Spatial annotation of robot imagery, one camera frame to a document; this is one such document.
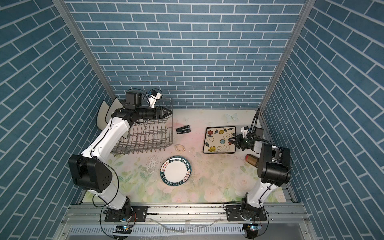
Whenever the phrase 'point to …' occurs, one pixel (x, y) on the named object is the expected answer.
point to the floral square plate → (216, 140)
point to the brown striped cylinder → (252, 160)
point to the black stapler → (183, 129)
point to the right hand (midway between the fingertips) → (231, 140)
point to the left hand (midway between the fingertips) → (173, 113)
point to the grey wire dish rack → (150, 134)
